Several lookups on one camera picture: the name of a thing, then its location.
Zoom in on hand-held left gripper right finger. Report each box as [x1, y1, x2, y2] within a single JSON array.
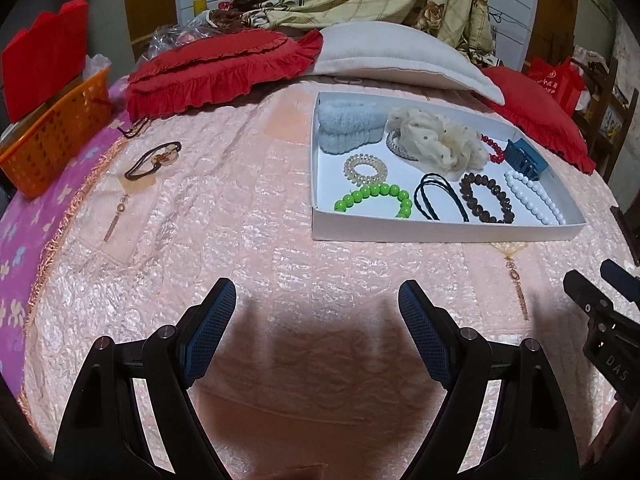
[[398, 280, 586, 480]]

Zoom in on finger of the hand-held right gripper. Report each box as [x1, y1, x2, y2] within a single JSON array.
[[601, 259, 640, 309], [563, 270, 617, 319]]

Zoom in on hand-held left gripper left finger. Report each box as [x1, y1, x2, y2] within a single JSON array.
[[50, 277, 238, 480]]

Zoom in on white shallow tray box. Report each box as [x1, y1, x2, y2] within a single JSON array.
[[310, 91, 587, 243]]

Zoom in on white bead bracelet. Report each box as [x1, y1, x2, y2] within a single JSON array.
[[504, 170, 567, 226]]

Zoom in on black thin hair ties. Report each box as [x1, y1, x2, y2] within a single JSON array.
[[414, 172, 472, 223]]

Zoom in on green bead bracelet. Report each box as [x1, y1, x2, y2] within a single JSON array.
[[333, 183, 414, 220]]

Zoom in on blue claw hair clip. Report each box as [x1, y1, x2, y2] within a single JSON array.
[[504, 139, 548, 181]]

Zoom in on brown wooden bead bracelet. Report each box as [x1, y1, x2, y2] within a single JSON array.
[[459, 172, 516, 225]]

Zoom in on red bead bracelet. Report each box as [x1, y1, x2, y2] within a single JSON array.
[[479, 132, 507, 165]]

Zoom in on peach quilted bedspread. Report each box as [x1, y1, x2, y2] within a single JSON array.
[[20, 72, 631, 480]]

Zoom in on wooden chair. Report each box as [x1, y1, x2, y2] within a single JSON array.
[[570, 55, 640, 186]]

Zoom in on cream dotted scrunchie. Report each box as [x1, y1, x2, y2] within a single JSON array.
[[386, 106, 488, 181]]

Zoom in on red ruffled pillow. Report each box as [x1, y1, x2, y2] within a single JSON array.
[[480, 66, 597, 176]]

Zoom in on purple flowered blanket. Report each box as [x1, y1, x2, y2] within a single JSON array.
[[0, 77, 136, 376]]

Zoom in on red shopping bag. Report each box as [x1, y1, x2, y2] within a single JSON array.
[[527, 56, 586, 113]]

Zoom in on light blue fluffy hair clip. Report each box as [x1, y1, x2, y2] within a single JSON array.
[[317, 100, 388, 155]]

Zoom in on orange plastic basket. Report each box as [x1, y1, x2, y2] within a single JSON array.
[[0, 66, 113, 198]]

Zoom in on red ruffled round cushion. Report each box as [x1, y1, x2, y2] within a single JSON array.
[[122, 29, 323, 121]]

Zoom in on white pillow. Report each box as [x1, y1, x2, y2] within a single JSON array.
[[312, 22, 507, 106]]

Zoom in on clear plastic bag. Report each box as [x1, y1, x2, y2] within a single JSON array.
[[145, 12, 236, 61]]

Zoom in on red paper box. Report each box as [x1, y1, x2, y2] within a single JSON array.
[[1, 0, 91, 123]]

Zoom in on clear spiral hair tie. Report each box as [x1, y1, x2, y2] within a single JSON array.
[[343, 152, 382, 187]]

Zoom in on brown hair tie amber charm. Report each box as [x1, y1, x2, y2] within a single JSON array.
[[124, 141, 183, 181]]

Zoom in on silver glitter hair tie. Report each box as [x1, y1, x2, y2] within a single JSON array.
[[385, 130, 421, 162]]

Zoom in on dark thin hair tie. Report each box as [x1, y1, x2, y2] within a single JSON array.
[[117, 117, 151, 139]]

